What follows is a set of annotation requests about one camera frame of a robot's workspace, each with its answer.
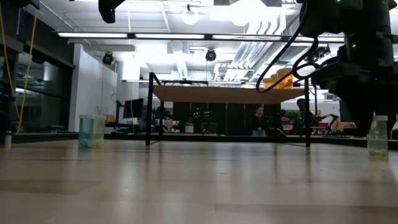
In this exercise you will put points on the dark cabinet row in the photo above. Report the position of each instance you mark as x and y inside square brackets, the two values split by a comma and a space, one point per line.
[217, 121]

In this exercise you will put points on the yellow medicine bottle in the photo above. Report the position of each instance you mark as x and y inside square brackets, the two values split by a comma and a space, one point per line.
[377, 143]
[100, 133]

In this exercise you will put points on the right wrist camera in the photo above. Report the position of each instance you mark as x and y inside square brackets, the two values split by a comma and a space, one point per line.
[335, 74]

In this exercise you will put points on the black computer monitor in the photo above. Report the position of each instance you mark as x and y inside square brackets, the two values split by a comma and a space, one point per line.
[133, 108]

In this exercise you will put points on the wooden shelf black metal frame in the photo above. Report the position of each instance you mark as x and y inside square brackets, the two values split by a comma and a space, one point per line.
[224, 95]

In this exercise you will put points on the white globe lamp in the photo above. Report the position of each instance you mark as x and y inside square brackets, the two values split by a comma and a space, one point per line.
[190, 17]

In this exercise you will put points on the green leafy plant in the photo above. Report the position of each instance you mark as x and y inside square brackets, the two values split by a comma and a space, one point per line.
[291, 115]

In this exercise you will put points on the cardboard box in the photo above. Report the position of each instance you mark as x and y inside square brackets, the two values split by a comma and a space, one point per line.
[109, 119]

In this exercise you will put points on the blue medicine bottle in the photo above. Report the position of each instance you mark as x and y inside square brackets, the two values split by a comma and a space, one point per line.
[84, 133]

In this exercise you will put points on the person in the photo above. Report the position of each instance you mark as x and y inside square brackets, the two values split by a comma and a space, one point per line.
[301, 107]
[258, 119]

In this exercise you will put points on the small white cylinder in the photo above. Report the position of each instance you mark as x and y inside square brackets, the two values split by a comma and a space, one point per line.
[7, 141]

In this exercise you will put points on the small white planter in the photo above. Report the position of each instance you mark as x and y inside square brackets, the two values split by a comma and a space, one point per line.
[189, 128]

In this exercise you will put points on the black table edge rail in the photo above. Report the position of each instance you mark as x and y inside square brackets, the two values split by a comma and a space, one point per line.
[202, 138]

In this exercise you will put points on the black round track light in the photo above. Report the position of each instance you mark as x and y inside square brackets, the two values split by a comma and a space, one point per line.
[108, 59]
[211, 55]

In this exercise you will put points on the black overhead light bar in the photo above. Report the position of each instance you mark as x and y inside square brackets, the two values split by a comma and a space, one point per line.
[93, 35]

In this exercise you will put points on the orange medicine bottle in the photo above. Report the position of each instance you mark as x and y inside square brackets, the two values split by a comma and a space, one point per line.
[285, 81]
[266, 84]
[274, 82]

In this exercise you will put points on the black track light cluster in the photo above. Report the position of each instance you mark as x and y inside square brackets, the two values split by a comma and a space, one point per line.
[317, 54]

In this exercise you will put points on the silver ventilation duct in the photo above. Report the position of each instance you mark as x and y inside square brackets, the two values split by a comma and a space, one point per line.
[289, 53]

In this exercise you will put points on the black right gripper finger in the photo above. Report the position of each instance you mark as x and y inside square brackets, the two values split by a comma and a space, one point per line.
[392, 110]
[360, 115]

